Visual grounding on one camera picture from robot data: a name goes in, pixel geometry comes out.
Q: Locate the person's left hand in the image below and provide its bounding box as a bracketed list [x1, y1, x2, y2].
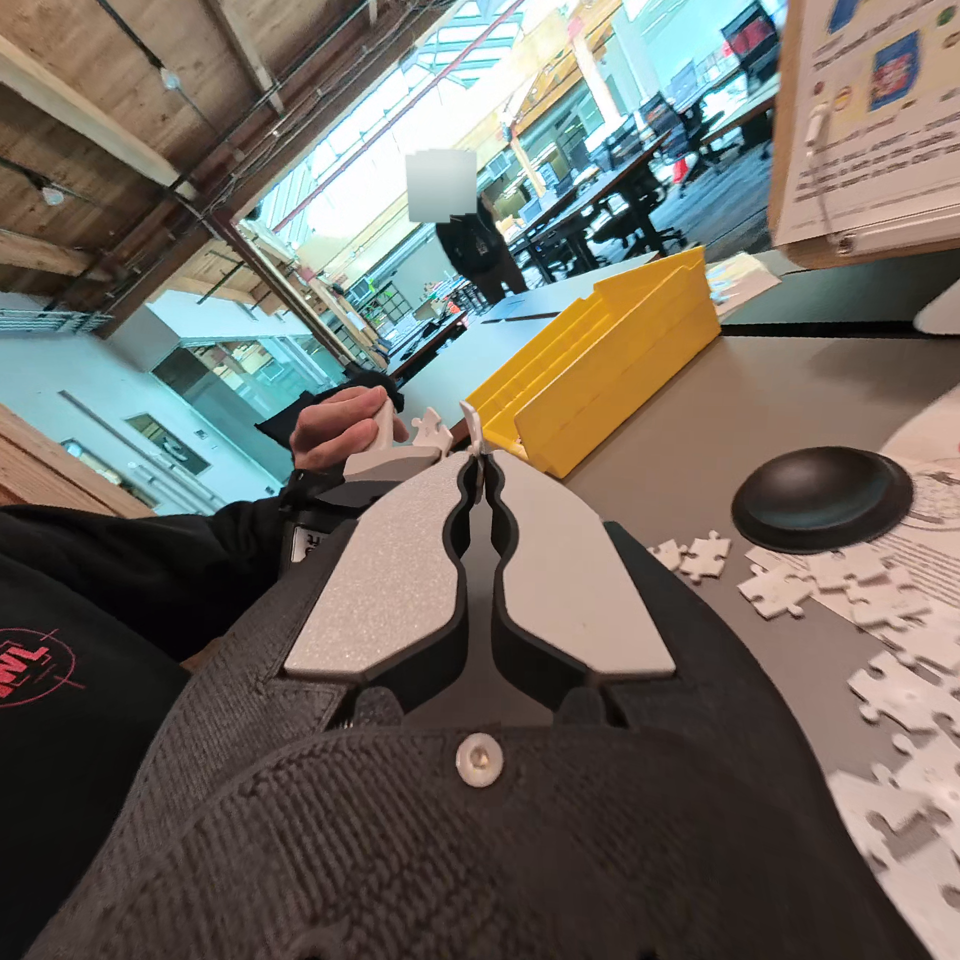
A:
[288, 388, 411, 474]

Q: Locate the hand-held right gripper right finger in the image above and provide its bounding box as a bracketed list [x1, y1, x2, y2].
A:
[483, 450, 678, 711]

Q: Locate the white board stand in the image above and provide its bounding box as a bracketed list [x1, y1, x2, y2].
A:
[913, 285, 960, 336]

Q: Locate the clear plastic bag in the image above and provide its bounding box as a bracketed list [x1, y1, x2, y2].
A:
[705, 251, 781, 309]

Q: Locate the white instruction board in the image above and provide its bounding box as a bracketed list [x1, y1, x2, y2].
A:
[766, 0, 960, 271]

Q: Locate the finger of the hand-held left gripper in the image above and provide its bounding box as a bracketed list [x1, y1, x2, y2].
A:
[341, 441, 456, 483]

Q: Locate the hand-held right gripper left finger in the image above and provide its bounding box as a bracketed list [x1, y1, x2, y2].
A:
[283, 450, 481, 711]

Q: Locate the spread of white puzzle pieces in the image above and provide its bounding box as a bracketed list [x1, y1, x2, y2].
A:
[648, 531, 960, 939]

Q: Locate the black round puzzle stand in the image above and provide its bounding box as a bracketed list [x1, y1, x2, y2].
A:
[731, 446, 915, 556]

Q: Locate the yellow plastic bin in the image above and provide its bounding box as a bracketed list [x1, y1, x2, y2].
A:
[463, 246, 723, 480]

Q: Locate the white instruction leaflet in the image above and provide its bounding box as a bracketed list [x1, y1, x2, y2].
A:
[817, 390, 960, 624]

